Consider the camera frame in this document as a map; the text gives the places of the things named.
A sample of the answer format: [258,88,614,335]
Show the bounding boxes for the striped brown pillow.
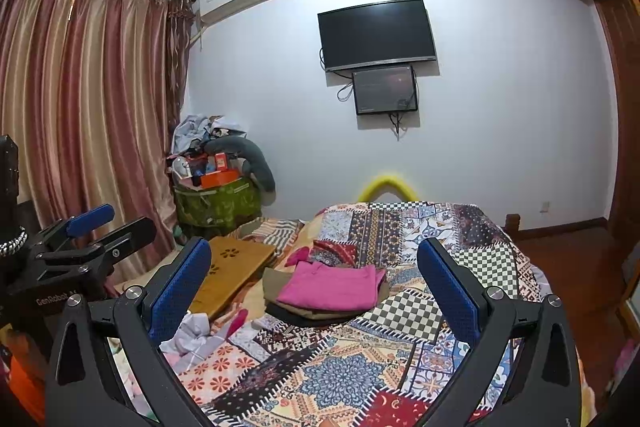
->
[235,217,307,258]

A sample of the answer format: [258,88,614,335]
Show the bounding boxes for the wooden lap desk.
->
[189,234,277,320]

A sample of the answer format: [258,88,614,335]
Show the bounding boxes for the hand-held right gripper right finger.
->
[417,237,583,427]

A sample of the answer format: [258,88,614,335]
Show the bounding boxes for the looped black cable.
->
[336,74,356,104]

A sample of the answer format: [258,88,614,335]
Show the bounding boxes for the green storage bag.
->
[172,179,263,238]

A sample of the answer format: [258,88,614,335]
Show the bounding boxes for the wooden baseboard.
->
[517,217,608,242]

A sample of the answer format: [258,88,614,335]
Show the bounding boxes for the patchwork printed blanket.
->
[172,201,583,427]

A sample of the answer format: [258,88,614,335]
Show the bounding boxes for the white crumpled cloth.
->
[159,311,211,355]

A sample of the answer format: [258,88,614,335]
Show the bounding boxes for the pink pants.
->
[276,259,387,314]

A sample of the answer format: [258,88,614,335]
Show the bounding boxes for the orange box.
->
[192,169,241,188]

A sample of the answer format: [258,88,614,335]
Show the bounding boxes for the olive green pants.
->
[262,264,391,320]

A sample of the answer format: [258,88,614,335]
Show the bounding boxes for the pile of pale clothes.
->
[170,112,248,158]

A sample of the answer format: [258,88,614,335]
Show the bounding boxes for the brown wooden wardrobe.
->
[511,0,640,343]

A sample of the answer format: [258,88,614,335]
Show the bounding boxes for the dangling black cable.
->
[390,109,408,142]

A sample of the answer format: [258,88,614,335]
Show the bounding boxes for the grey plush pillow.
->
[202,136,277,192]

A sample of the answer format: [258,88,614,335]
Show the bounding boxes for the pink gold curtain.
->
[0,0,193,288]

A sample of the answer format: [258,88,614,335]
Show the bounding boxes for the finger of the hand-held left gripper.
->
[31,204,116,254]
[39,216,158,277]

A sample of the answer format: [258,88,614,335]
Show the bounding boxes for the pale floral bedsheet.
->
[107,332,186,413]

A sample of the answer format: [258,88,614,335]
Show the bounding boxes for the yellow foam tube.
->
[356,174,418,204]

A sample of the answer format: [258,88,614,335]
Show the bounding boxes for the black wall television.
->
[317,0,439,72]

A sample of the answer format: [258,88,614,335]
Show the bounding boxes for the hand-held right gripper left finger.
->
[45,237,213,427]

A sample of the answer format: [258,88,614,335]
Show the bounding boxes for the orange cloth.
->
[0,324,51,425]

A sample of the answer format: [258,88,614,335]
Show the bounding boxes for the small black monitor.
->
[351,65,419,116]

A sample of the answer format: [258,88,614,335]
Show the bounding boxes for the black pants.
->
[264,297,361,329]

